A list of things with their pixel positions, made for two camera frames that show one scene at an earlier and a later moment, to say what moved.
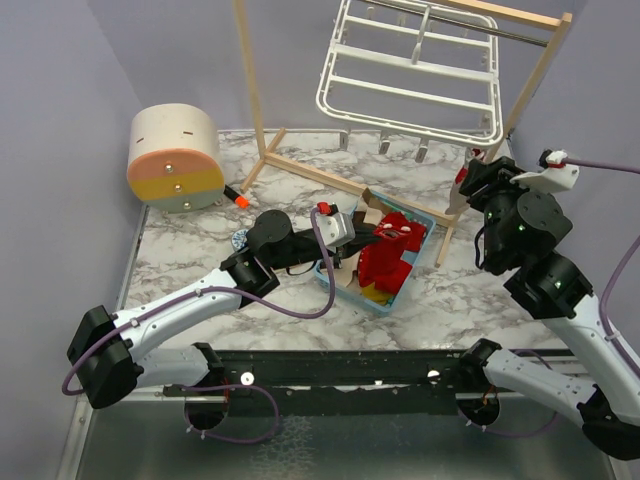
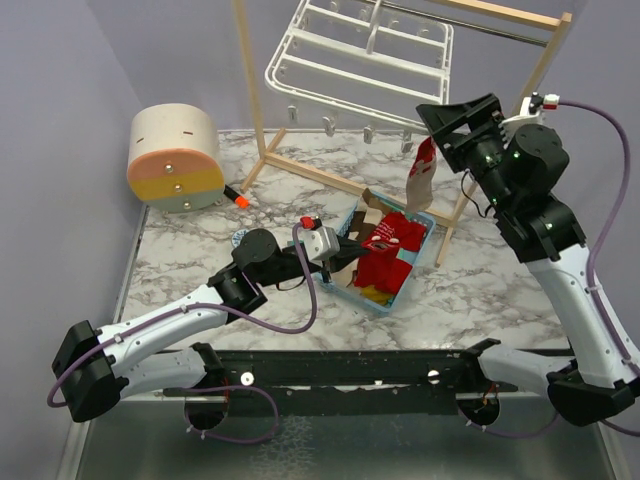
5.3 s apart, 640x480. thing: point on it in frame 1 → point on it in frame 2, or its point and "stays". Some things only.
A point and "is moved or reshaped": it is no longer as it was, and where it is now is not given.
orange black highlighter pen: [240, 201] stays
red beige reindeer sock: [459, 201] → [420, 181]
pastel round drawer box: [176, 161] stays
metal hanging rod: [466, 25] stays
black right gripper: [496, 174] → [443, 119]
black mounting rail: [340, 382] stays
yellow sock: [371, 293] stays
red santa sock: [380, 263] is moved or reshaped
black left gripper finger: [366, 232] → [354, 246]
